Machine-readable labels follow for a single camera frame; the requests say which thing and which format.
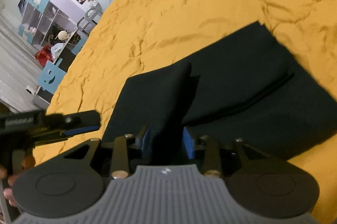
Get white and blue bookshelf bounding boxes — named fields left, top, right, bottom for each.
left=18, top=0, right=92, bottom=56

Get person's left hand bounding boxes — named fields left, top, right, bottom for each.
left=0, top=154, right=36, bottom=207

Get white plastic bag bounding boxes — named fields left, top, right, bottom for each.
left=51, top=44, right=65, bottom=59

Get red bag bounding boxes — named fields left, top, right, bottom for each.
left=35, top=46, right=53, bottom=67

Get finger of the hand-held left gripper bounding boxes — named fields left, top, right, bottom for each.
left=44, top=110, right=101, bottom=132
left=29, top=124, right=100, bottom=146

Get blue smiling face chair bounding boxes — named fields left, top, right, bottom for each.
left=39, top=58, right=67, bottom=94

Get grey small chair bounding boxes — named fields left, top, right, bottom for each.
left=78, top=0, right=104, bottom=35

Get yellow quilt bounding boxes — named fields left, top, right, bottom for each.
left=34, top=0, right=337, bottom=222

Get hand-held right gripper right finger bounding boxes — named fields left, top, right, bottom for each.
left=182, top=126, right=266, bottom=178

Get black pants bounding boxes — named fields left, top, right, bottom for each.
left=101, top=21, right=337, bottom=161

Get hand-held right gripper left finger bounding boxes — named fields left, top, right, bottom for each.
left=63, top=125, right=152, bottom=179

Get pale patterned curtain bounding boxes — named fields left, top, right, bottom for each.
left=0, top=1, right=46, bottom=112

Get grey and blue desk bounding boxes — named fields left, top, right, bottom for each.
left=33, top=35, right=90, bottom=109

